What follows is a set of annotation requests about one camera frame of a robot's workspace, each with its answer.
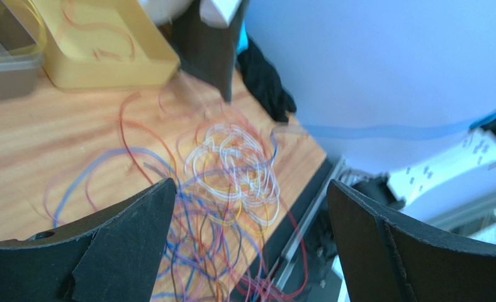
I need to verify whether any black cloth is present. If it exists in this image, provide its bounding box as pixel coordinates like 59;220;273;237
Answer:
237;37;297;123

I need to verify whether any turquoise cloth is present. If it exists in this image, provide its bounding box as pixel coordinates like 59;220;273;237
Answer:
236;23;249;55

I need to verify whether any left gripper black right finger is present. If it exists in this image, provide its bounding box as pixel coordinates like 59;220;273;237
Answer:
327;180;496;301

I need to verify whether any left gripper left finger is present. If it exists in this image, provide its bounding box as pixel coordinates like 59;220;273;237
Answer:
0;179;176;301

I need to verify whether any orange red cable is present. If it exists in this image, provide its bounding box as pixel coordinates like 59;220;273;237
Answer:
59;0;138;64

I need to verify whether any tangled coloured cable pile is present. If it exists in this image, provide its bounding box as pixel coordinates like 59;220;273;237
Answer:
42;84;312;302

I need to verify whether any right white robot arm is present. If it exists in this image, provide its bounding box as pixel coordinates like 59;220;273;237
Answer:
352;111;496;210

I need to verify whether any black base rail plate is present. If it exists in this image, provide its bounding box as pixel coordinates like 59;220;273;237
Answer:
231;156;348;301

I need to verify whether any olive hanging garment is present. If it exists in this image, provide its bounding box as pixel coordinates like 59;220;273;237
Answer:
170;1;249;103

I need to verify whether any yellow plastic tray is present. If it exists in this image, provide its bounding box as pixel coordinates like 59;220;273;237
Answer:
32;1;179;89

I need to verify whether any grey metal tray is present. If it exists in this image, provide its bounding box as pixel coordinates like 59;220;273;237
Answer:
0;1;47;100

